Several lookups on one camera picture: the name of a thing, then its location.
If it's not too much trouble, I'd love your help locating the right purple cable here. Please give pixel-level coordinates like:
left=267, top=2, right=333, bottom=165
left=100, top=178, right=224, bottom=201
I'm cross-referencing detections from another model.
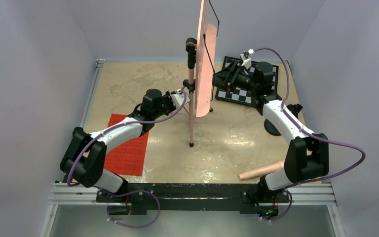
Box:
left=253, top=47, right=366, bottom=189

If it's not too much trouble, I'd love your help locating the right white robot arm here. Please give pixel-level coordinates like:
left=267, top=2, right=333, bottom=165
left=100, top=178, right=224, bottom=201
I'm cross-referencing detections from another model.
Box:
left=213, top=61, right=329, bottom=201

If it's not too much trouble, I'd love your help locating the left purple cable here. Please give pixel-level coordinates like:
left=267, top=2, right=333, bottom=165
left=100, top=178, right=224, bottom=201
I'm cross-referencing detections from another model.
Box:
left=66, top=90, right=188, bottom=188

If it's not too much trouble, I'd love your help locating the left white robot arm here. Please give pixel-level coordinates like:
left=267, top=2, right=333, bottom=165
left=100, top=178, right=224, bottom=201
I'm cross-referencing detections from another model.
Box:
left=60, top=89, right=191, bottom=202

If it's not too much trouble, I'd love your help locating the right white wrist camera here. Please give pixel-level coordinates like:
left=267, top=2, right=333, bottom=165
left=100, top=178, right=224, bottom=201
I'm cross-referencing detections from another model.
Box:
left=240, top=49, right=255, bottom=69

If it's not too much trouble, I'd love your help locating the black white checkerboard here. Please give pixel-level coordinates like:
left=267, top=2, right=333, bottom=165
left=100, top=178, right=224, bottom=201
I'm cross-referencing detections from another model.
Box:
left=214, top=56, right=279, bottom=107

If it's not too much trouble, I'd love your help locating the black microphone desk stand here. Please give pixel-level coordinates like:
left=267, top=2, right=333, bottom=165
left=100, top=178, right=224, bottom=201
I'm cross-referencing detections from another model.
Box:
left=263, top=101, right=303, bottom=140

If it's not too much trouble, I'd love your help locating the aluminium table frame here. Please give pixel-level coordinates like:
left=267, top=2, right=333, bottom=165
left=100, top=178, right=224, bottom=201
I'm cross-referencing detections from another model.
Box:
left=39, top=59, right=345, bottom=237

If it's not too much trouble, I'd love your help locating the red sheet music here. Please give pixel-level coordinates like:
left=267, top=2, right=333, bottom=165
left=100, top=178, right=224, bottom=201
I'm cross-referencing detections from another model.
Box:
left=104, top=114, right=150, bottom=177

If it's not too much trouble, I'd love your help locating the purple cable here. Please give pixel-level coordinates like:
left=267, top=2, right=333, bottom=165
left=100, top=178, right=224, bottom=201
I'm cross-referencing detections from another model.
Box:
left=253, top=47, right=366, bottom=189
left=66, top=90, right=188, bottom=188

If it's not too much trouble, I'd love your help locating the pink tripod music stand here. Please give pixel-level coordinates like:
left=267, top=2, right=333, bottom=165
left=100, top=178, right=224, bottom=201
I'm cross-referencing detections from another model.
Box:
left=183, top=0, right=220, bottom=148

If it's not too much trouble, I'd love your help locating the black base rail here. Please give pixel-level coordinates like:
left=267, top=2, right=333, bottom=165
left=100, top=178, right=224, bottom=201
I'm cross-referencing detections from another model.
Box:
left=96, top=183, right=290, bottom=216

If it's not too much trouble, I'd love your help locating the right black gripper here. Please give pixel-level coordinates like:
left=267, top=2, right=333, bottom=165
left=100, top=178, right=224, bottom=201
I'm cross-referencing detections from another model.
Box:
left=207, top=60, right=258, bottom=93

